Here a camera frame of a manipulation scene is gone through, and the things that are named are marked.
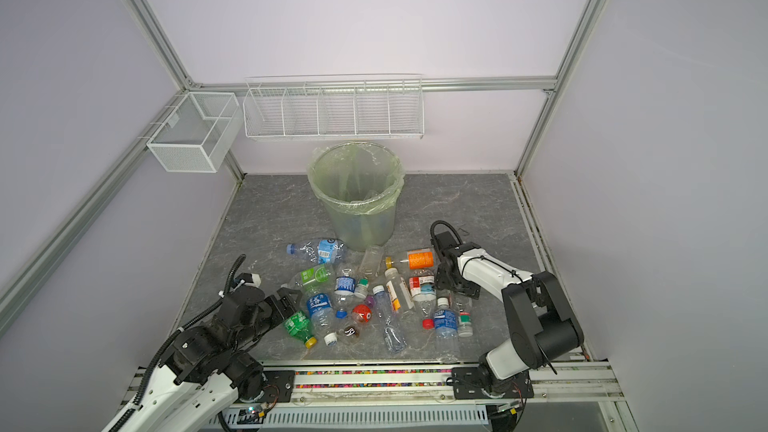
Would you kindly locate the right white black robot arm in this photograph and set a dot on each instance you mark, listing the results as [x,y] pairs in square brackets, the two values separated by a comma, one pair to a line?
[541,323]

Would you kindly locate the blue label bottle lower right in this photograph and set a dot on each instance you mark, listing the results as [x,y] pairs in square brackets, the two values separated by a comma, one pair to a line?
[446,331]

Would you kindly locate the red cap cola bottle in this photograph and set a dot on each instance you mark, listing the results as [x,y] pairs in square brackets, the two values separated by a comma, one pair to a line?
[351,327]

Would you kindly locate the blue label bottle blue cap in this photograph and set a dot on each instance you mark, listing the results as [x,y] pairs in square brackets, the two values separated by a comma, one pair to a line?
[344,292]

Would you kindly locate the blue label bottle lower left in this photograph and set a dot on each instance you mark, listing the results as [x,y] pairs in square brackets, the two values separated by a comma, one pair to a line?
[322,317]

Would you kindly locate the orange label bottle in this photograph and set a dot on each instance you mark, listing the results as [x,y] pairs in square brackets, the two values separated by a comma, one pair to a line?
[412,260]

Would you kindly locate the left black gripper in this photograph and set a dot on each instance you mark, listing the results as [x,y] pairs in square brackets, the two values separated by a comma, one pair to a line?
[279,313]

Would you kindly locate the clear square plastic container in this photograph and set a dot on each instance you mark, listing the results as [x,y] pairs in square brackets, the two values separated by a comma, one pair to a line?
[371,262]

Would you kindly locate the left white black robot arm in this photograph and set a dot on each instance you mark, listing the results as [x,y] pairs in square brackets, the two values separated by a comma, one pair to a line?
[205,366]

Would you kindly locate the yellow stripe white cap bottle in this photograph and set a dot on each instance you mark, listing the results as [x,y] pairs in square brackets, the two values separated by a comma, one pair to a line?
[399,293]

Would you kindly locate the dark green soda bottle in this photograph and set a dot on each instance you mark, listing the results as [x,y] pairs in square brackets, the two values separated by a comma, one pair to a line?
[298,326]

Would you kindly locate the light green label bottle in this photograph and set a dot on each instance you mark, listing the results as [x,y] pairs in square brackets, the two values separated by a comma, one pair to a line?
[313,280]

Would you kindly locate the long white wire basket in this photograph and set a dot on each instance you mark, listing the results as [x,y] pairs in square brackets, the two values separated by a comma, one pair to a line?
[324,107]

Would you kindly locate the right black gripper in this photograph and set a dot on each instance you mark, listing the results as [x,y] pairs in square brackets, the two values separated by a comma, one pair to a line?
[441,281]

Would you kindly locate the green-lined mesh waste bin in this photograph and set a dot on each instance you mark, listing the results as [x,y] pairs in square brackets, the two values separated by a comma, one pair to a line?
[359,184]

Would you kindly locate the red white label bottle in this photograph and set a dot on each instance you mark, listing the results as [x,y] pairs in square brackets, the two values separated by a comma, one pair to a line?
[423,294]

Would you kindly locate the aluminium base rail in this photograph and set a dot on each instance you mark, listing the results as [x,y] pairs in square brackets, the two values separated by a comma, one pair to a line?
[431,384]

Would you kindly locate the clear bottle green label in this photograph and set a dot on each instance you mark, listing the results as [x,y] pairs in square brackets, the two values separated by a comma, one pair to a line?
[462,305]

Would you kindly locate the small white mesh basket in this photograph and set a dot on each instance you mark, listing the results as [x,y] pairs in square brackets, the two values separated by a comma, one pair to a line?
[198,132]

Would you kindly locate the small green cap bottle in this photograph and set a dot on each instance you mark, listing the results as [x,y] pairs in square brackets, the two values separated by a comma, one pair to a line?
[361,289]

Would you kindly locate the crushed light blue label bottle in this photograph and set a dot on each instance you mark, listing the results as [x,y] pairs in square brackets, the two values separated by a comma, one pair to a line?
[318,251]

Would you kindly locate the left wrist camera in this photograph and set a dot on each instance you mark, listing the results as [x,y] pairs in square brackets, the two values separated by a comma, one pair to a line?
[246,280]

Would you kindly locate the clear crushed water bottle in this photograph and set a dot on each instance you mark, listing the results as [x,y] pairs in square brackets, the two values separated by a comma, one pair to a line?
[393,334]

